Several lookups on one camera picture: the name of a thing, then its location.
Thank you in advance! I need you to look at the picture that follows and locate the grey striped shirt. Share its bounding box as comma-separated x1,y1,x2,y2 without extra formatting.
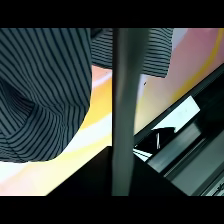
0,27,175,197

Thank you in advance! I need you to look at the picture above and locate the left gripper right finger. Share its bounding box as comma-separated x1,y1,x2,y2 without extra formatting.
133,153,186,197

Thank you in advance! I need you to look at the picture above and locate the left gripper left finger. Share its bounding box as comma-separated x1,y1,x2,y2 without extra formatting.
49,145,114,197

